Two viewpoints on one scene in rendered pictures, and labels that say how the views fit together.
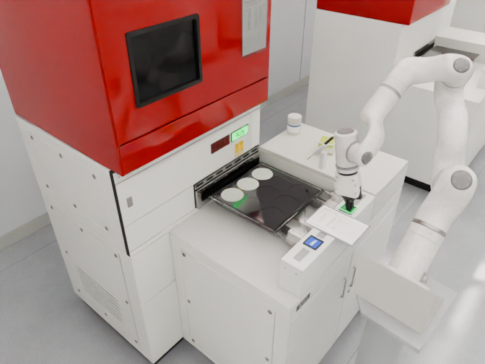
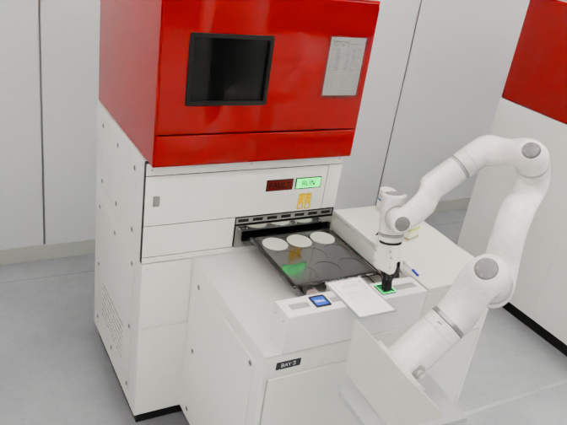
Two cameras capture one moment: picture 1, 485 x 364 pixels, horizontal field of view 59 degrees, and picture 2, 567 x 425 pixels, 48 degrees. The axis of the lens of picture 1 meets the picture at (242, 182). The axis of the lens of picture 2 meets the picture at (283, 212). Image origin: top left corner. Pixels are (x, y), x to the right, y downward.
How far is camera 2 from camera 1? 0.85 m
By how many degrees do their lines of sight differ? 18
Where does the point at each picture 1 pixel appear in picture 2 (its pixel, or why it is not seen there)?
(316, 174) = not seen: hidden behind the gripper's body
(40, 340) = (39, 353)
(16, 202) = (81, 212)
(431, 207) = (451, 295)
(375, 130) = (420, 197)
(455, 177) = (480, 263)
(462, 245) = not seen: outside the picture
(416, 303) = (390, 387)
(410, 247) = (413, 331)
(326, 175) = not seen: hidden behind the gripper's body
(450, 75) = (517, 158)
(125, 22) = (192, 23)
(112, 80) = (166, 70)
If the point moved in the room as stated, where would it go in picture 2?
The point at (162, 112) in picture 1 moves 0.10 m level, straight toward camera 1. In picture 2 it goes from (211, 119) to (202, 127)
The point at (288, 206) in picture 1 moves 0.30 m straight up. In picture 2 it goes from (326, 272) to (341, 198)
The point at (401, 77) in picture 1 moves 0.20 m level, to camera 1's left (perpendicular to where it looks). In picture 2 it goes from (472, 153) to (411, 137)
